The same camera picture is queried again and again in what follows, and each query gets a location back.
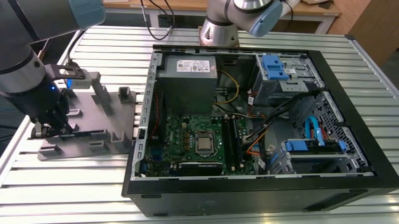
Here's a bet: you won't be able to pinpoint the black RAM slot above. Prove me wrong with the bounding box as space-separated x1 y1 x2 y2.
223 115 234 171
233 116 243 168
227 116 238 170

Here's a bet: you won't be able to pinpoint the black PC case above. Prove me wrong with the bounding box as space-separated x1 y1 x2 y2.
122 44 394 217

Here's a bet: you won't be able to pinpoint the silver CPU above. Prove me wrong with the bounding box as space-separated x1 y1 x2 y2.
195 135 215 152

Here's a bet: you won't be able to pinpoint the grey metal disk bay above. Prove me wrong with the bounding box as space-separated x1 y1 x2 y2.
281 137 369 175

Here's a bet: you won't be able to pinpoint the blue disk carrier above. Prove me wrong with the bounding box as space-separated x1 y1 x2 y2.
286 139 348 156

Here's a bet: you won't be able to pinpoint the wooden desk with white frame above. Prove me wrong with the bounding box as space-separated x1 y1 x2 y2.
105 0 342 35

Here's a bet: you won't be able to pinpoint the brown wooden cabinet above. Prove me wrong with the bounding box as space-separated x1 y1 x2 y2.
328 0 399 68

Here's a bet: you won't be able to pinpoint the grey metal drive cage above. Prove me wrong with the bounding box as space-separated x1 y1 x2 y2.
254 55 325 108

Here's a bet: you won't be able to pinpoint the black hanging cable with plug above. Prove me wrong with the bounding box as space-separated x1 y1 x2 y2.
139 0 175 41

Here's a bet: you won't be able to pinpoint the grey power supply unit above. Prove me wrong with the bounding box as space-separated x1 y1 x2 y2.
155 56 219 116

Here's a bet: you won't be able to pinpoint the yellow wire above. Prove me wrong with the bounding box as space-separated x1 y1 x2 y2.
217 70 241 105

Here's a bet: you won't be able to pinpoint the black camera cable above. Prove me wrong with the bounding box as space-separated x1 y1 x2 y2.
65 29 87 67

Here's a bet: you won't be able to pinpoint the blue flat data cable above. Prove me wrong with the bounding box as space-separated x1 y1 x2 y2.
305 116 328 147

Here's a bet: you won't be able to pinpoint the green motherboard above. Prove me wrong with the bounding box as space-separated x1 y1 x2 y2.
146 114 259 177

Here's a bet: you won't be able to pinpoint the blue plastic bay bracket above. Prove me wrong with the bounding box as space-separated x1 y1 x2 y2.
262 55 290 80

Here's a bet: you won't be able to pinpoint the black wire bundle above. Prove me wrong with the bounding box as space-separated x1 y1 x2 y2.
245 92 322 143

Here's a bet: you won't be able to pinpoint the black graphics card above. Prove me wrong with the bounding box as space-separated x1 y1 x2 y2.
178 162 226 175

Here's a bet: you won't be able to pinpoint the grey black power wires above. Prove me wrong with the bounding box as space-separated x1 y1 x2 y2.
214 104 250 117

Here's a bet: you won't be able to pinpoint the CPU socket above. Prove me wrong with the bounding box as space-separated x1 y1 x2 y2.
193 130 219 158

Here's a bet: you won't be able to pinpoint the orange yellow red wires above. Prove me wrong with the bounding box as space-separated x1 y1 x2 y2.
246 140 266 156

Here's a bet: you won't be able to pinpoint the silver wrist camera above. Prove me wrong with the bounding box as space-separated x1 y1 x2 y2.
43 63 103 91

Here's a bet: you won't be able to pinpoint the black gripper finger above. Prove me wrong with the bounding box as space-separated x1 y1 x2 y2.
51 90 79 137
31 116 54 140

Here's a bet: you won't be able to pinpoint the blue plastic bay rail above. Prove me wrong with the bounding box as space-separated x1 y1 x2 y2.
270 153 282 175

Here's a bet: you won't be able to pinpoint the grey parts rack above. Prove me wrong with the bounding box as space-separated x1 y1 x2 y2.
38 71 141 161

